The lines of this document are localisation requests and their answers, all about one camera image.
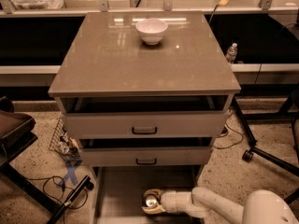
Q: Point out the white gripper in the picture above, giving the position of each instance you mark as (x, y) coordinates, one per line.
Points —
(168, 202)

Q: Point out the pepsi can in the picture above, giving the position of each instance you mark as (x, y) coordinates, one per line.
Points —
(151, 201)

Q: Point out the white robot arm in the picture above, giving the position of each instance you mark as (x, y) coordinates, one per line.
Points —
(261, 207)

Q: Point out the open bottom drawer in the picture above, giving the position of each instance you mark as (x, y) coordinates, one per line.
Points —
(119, 194)

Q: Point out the grey drawer cabinet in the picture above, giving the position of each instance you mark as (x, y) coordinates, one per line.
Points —
(109, 69)

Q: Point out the black stand leg left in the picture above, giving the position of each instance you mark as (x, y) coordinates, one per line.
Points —
(83, 186)

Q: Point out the black wheeled stand base right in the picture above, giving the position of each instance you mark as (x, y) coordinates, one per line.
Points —
(283, 114)

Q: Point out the clear plastic water bottle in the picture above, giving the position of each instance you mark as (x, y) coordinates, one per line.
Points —
(231, 53)

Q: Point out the white ceramic bowl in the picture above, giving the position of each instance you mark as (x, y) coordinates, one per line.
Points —
(151, 31)

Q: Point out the middle drawer with black handle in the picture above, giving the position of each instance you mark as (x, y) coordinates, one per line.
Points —
(145, 156)

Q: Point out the drawer with black handle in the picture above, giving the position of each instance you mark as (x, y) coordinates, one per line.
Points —
(144, 125)
(145, 156)

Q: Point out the top drawer with black handle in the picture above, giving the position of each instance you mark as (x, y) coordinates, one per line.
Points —
(144, 125)

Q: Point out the wire mesh basket with items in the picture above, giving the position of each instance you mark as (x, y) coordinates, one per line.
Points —
(63, 145)

